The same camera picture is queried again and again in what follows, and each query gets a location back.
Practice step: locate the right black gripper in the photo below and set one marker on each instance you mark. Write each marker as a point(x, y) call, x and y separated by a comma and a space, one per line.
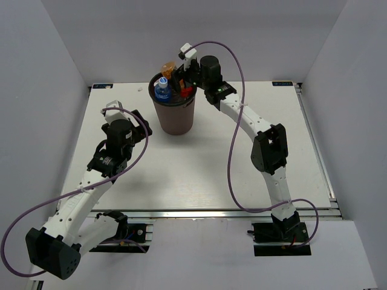
point(182, 74)

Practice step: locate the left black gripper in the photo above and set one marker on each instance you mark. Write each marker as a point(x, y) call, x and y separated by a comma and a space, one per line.
point(139, 132)

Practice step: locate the orange juice bottle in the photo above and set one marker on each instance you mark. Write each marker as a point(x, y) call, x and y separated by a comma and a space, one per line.
point(167, 69)

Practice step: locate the clear bottle red label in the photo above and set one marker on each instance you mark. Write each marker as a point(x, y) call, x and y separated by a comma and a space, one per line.
point(186, 92)

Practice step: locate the Pocari Sweat blue bottle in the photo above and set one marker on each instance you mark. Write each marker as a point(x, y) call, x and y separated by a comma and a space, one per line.
point(162, 90)

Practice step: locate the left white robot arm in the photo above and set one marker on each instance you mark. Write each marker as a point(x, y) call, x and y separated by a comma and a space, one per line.
point(58, 246)

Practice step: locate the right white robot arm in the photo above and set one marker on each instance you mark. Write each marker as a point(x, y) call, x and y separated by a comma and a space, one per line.
point(269, 152)

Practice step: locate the brown plastic waste bin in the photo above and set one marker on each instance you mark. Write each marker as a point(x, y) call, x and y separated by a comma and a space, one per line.
point(175, 117)

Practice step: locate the left blue table sticker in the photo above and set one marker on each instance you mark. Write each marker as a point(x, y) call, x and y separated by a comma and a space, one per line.
point(102, 86)

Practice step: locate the blue table sticker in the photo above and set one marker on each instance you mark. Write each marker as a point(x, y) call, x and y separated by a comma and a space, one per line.
point(102, 86)
point(282, 83)

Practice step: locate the right blue table sticker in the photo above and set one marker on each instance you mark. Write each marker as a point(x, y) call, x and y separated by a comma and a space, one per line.
point(282, 83)

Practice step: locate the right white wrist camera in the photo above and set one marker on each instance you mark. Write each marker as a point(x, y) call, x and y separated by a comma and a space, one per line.
point(187, 54)

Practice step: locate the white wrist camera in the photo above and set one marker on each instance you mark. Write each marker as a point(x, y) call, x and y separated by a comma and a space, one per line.
point(187, 54)
point(113, 112)

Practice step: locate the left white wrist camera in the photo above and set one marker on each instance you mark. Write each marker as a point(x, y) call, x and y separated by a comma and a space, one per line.
point(113, 112)

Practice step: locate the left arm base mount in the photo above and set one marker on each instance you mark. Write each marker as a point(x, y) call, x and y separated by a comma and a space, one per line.
point(131, 237)

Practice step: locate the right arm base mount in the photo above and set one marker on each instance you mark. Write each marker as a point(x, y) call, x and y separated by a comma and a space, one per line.
point(268, 241)

